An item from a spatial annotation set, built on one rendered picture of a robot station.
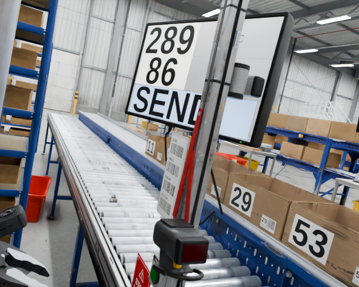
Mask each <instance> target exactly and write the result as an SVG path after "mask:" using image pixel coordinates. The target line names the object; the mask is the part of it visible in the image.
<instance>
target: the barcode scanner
mask: <svg viewBox="0 0 359 287"><path fill-rule="evenodd" d="M153 241H154V243H155V245H156V246H158V247H159V248H160V258H159V264H154V265H153V269H154V270H155V271H156V272H158V273H160V274H161V275H163V276H168V275H167V273H168V272H172V273H175V274H179V275H182V274H183V273H184V270H183V269H182V268H181V267H182V265H190V264H204V263H206V261H207V253H208V248H209V240H208V239H207V238H205V237H203V234H201V233H200V232H199V231H197V230H196V229H194V226H193V225H192V224H190V223H188V222H187V221H185V220H183V219H160V220H158V221H157V222H156V223H155V225H154V231H153Z"/></svg>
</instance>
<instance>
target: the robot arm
mask: <svg viewBox="0 0 359 287"><path fill-rule="evenodd" d="M20 5H21V0H0V119H1V112H2V106H3V100H4V96H5V90H6V83H7V77H8V73H9V67H10V60H11V54H12V50H13V44H14V38H15V32H16V28H17V21H18V15H19V9H20ZM26 225H27V217H26V213H25V211H24V209H23V207H22V206H21V205H20V204H18V205H16V206H12V207H9V208H7V209H5V210H3V211H1V212H0V238H1V237H4V236H6V235H8V234H10V233H13V232H15V231H17V230H19V229H22V228H24V227H25V226H26ZM30 272H35V273H37V274H38V275H41V276H45V277H49V275H50V273H49V272H48V270H47V269H46V267H45V266H44V265H42V264H41V263H40V262H38V261H37V260H36V259H34V258H33V257H31V256H29V255H27V253H26V252H24V251H22V250H20V249H18V248H17V247H15V246H13V245H11V244H9V243H6V242H3V241H0V287H48V286H47V285H45V284H41V283H40V282H38V281H37V280H36V279H33V278H29V277H27V276H26V275H28V274H29V273H30Z"/></svg>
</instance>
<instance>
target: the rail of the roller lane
mask: <svg viewBox="0 0 359 287"><path fill-rule="evenodd" d="M47 118H48V121H49V123H50V126H51V129H52V132H53V135H54V137H55V141H56V144H57V146H58V149H59V147H60V148H61V152H60V150H59V152H60V155H61V158H62V160H63V163H64V167H65V169H66V172H67V175H68V178H69V180H70V183H71V186H72V189H73V192H74V194H75V198H76V201H77V203H78V206H79V209H80V212H81V215H82V217H83V220H84V224H85V226H86V229H87V232H88V235H89V238H90V240H91V243H92V246H93V249H94V251H95V255H96V258H97V260H98V263H99V266H100V269H101V272H102V274H103V277H104V281H105V283H106V286H107V287H131V284H130V282H129V280H128V278H127V275H126V273H125V271H124V269H123V266H122V265H121V262H120V260H119V258H118V257H117V254H116V252H115V250H114V248H113V245H112V243H111V241H110V239H109V237H108V235H107V233H106V231H105V229H104V227H103V224H102V222H101V220H100V218H99V216H98V214H97V212H96V210H95V208H94V206H93V203H92V201H91V199H90V197H89V195H88V193H87V190H86V189H85V187H84V184H83V182H82V180H81V178H80V176H79V173H78V171H77V169H76V167H75V165H74V163H73V161H72V159H71V157H70V155H69V152H68V150H67V148H66V146H65V144H64V142H63V140H62V138H61V136H60V134H59V131H58V129H57V127H56V125H55V123H54V121H53V119H52V117H51V115H50V113H48V114H47ZM69 172H70V173H71V176H72V177H71V178H70V176H69Z"/></svg>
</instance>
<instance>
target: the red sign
mask: <svg viewBox="0 0 359 287"><path fill-rule="evenodd" d="M149 274H150V270H149V268H148V267H147V266H146V264H145V262H144V260H143V259H142V257H141V255H140V254H139V253H138V255H137V260H136V265H135V269H134V274H133V280H132V285H131V287H150V281H149Z"/></svg>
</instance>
